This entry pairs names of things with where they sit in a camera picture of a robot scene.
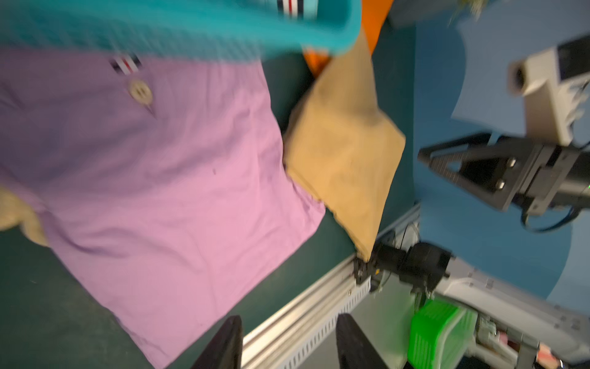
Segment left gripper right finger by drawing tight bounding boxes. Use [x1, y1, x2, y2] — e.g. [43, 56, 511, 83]
[336, 314, 388, 369]

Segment folded orange pants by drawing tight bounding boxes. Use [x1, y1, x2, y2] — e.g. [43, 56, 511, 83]
[304, 0, 394, 78]

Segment small potted green plant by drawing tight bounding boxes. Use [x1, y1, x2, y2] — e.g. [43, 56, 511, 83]
[387, 0, 490, 29]

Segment aluminium front rail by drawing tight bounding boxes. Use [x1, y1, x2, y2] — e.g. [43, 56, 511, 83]
[242, 215, 414, 368]

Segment cream folded shorts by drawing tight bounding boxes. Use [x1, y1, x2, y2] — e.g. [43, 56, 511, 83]
[1, 186, 49, 247]

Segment purple pants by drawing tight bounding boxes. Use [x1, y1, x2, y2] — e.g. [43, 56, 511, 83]
[1, 49, 325, 368]

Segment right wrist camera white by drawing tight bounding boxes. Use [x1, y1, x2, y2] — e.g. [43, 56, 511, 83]
[508, 35, 589, 146]

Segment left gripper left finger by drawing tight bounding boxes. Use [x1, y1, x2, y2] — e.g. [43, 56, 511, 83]
[191, 315, 244, 369]

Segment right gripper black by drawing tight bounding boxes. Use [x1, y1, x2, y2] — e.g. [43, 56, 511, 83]
[417, 132, 589, 216]

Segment green plastic crate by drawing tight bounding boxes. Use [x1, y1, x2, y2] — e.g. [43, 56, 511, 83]
[407, 299, 478, 369]

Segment teal pants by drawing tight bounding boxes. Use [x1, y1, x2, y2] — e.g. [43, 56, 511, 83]
[1, 1, 362, 62]

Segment folded khaki pants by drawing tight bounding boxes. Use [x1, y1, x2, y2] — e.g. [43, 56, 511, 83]
[284, 33, 406, 261]

